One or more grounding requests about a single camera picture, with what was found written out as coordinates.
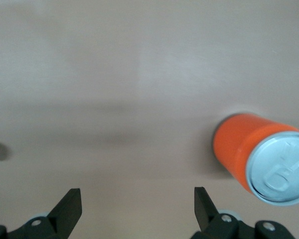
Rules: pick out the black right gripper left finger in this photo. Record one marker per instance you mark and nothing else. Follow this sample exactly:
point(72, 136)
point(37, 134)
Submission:
point(62, 214)

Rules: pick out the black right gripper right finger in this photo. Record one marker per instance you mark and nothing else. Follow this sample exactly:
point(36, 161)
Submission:
point(209, 219)

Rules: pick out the large orange can container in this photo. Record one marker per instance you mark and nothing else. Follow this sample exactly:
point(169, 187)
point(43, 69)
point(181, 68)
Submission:
point(234, 144)

